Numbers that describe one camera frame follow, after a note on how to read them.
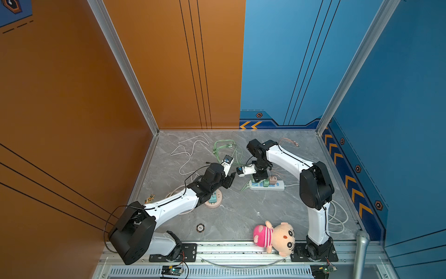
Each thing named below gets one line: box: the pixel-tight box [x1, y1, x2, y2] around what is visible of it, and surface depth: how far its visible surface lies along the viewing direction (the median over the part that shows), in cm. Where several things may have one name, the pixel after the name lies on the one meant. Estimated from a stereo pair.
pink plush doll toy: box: [253, 220, 296, 258], surface depth 73 cm
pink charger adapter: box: [269, 176, 278, 185], surface depth 90 cm
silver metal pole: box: [352, 230, 371, 279], surface depth 73 cm
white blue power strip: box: [248, 179, 285, 191], surface depth 93 cm
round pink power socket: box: [203, 188, 223, 209], surface depth 88 cm
